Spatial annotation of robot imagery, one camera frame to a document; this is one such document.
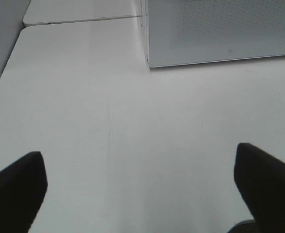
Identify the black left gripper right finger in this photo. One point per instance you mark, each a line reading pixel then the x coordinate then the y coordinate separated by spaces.
pixel 260 179

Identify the white microwave oven body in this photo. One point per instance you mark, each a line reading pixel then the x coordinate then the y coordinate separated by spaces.
pixel 144 31

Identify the white microwave door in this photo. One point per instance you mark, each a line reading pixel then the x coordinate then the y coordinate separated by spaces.
pixel 181 32

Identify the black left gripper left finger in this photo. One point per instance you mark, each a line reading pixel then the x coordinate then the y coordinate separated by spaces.
pixel 23 186

